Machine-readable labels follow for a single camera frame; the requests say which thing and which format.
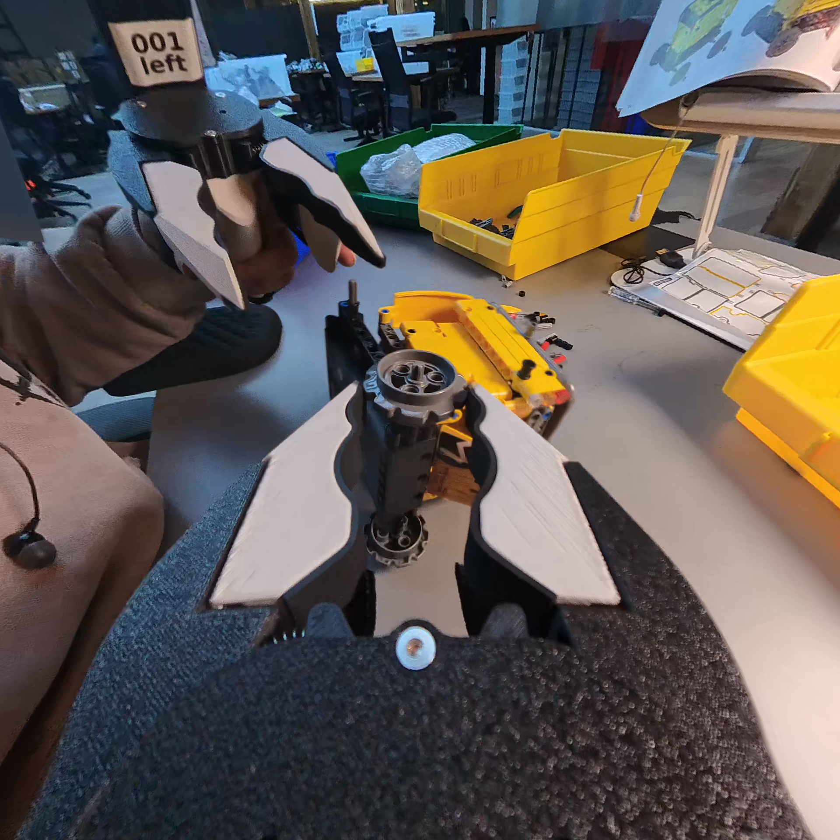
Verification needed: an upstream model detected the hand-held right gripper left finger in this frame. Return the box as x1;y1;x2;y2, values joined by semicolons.
209;384;368;626

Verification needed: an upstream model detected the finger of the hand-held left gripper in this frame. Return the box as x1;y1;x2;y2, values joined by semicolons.
259;136;388;270
141;161;248;311

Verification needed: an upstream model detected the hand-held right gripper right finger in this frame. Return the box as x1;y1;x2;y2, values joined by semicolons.
459;386;623;626

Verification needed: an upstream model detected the yellow toy brick vehicle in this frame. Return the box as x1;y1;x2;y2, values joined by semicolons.
323;280;576;572

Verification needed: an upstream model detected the person's left forearm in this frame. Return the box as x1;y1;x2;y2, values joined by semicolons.
0;205;219;409

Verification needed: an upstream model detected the person's left hand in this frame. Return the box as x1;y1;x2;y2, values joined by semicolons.
233;197;358;303

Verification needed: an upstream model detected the green plastic bin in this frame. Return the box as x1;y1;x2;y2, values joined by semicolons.
333;122;524;231

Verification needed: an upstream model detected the clear storage box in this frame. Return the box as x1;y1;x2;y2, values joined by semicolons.
205;54;295;101

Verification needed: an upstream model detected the clear plastic bag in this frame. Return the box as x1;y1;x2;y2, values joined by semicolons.
358;143;425;199

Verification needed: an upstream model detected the black office chair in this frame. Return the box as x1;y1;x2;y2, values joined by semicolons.
320;51;379;143
366;26;442;133

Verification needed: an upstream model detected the black textured pad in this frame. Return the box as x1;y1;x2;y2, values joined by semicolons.
104;304;284;399

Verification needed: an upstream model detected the bubble wrap sheet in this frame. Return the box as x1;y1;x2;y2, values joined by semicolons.
412;132;478;166

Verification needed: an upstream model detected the pile of small brick pins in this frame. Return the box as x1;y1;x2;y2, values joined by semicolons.
520;310;574;366

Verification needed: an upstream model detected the heap of black brick connectors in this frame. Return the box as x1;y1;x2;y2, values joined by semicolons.
468;212;521;240

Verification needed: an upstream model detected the wooden table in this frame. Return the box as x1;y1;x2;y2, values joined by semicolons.
395;24;543;127

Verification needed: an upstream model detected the beige printed sweatshirt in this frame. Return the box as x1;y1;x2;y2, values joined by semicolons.
0;357;166;772

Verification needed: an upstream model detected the yellow plastic bin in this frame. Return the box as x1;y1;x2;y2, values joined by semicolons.
721;273;840;511
417;127;693;283

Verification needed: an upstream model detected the white printed sheet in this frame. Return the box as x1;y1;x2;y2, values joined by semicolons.
645;247;823;350

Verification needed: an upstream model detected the instruction booklet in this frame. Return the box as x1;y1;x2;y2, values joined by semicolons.
616;0;840;119

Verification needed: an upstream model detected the black earphone with cable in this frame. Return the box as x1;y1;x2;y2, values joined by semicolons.
0;441;60;572

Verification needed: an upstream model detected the black cable with plug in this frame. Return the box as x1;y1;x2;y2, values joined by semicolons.
619;248;688;286

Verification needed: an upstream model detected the white cable with plug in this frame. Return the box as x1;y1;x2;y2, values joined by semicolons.
627;107;691;224

